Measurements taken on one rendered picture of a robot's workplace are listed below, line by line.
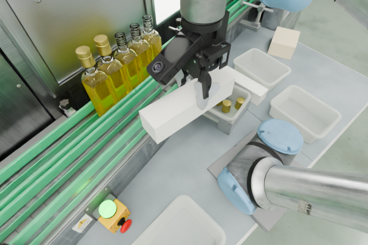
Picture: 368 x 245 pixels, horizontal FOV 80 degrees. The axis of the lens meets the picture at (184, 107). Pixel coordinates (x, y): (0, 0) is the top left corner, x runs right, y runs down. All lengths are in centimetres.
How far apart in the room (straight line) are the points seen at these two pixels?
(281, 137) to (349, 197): 25
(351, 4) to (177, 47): 26
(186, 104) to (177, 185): 36
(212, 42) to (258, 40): 95
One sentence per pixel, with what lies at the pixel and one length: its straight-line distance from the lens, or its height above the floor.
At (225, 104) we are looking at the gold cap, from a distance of 89.
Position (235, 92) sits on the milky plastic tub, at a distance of 94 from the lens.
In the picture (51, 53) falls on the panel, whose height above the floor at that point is 111.
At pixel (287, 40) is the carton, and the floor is 83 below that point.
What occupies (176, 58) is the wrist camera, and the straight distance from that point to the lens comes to 40.
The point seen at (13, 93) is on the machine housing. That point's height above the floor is 104.
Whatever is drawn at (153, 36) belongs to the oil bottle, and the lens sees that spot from 74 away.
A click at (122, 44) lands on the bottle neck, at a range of 66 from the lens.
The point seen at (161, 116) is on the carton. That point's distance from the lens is 47.
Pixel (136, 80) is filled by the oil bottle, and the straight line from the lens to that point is 73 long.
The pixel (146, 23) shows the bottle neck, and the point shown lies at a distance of 72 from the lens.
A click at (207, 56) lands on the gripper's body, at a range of 42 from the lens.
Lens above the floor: 148
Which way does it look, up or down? 51 degrees down
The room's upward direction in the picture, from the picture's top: straight up
